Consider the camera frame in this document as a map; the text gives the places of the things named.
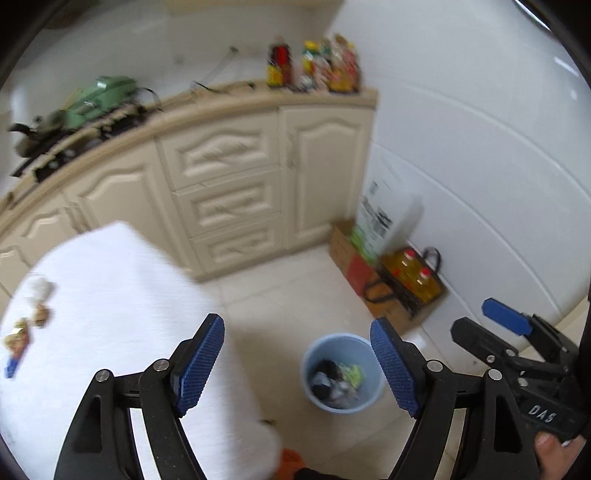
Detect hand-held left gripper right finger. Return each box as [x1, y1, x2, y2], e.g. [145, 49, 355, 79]
[369, 317, 541, 480]

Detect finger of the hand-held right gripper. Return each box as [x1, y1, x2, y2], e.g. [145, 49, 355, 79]
[481, 298, 581, 367]
[450, 317, 525, 372]

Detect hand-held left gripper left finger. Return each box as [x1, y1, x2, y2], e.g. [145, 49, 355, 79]
[53, 313, 226, 480]

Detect yellow green wrapper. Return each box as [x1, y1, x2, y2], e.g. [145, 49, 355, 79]
[339, 364, 366, 386]

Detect clear plastic wrapper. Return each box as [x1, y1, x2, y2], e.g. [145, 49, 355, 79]
[323, 381, 362, 409]

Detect blue plastic bin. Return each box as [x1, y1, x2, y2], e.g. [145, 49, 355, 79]
[300, 335, 385, 411]

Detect person's right hand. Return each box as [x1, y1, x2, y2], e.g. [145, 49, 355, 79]
[534, 433, 588, 480]

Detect cardboard box with bottles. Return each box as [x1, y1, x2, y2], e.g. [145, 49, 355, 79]
[365, 247, 448, 334]

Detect yellow oil bottle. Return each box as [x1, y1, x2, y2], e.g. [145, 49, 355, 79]
[392, 249, 419, 283]
[412, 268, 443, 304]

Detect white towel-covered table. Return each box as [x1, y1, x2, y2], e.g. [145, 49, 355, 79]
[0, 220, 283, 480]

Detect brown cardboard box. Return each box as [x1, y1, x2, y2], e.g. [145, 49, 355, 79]
[329, 220, 385, 297]

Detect orange plastic object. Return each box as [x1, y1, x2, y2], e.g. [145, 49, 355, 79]
[277, 448, 305, 480]

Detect white rice sack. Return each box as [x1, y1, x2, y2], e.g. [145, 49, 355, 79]
[357, 157, 424, 260]

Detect colourful snack packet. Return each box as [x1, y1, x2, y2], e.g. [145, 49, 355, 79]
[4, 318, 35, 380]

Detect cream base cabinets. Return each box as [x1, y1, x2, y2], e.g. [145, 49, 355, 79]
[0, 83, 379, 315]

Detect green electric cooker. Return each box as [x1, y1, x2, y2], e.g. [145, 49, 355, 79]
[62, 75, 139, 127]

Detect dark sauce bottle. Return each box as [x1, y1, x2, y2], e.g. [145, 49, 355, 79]
[267, 37, 295, 88]

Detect yellow cap bottle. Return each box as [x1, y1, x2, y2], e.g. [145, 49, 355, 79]
[300, 41, 322, 89]

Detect black power cable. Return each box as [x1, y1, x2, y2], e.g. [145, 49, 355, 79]
[136, 46, 254, 112]

